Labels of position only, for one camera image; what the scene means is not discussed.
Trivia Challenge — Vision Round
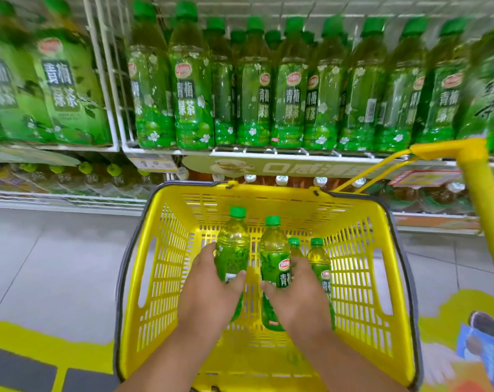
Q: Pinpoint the pale green shelf strip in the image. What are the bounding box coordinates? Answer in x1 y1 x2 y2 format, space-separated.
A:
0 144 81 167
181 152 394 180

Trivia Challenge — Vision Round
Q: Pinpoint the white wire shelf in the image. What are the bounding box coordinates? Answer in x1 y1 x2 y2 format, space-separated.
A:
0 0 494 237

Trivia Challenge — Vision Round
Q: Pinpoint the red-framed price tag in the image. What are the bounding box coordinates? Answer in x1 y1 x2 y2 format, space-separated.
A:
388 169 462 187

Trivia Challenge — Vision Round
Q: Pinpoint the yellow shopping basket trolley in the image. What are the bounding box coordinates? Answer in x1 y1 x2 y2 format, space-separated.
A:
112 138 494 392

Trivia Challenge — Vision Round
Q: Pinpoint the white shelf price tag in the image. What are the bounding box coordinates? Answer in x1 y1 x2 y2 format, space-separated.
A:
126 152 179 173

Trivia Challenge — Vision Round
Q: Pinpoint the person's right forearm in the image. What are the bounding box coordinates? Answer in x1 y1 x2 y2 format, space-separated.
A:
287 322 407 392

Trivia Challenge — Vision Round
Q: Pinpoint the yellow cartoon floor sticker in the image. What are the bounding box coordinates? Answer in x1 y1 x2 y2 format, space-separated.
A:
0 289 494 392

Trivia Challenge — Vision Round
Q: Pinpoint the row of flower-label green bottles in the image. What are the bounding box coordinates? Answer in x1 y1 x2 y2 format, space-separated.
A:
126 0 468 154

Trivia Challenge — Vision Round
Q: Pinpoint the person's right hand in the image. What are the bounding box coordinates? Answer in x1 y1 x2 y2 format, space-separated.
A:
260 256 333 335

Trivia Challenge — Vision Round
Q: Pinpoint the person's left hand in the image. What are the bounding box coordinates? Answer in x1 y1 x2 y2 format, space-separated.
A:
177 242 247 335

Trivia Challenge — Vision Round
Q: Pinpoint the row of large green-label bottles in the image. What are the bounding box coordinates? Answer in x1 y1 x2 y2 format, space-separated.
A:
0 0 113 145

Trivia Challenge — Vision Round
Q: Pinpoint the row of white-label green bottles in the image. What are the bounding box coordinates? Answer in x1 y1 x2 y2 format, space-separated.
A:
455 16 494 158

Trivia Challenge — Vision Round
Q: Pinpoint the person's left forearm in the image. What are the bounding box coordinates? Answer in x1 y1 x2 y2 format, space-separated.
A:
116 322 231 392

